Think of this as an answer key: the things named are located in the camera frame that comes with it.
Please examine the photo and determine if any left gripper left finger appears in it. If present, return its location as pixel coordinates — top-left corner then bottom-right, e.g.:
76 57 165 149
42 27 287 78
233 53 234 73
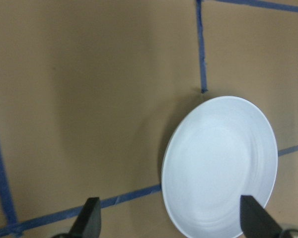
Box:
69 197 101 238

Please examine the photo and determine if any blue plate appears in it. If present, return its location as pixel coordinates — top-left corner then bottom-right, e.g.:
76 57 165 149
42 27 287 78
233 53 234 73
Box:
161 96 278 238

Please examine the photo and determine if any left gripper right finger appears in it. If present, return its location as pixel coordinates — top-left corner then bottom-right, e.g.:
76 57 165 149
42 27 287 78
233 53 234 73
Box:
240 195 298 238

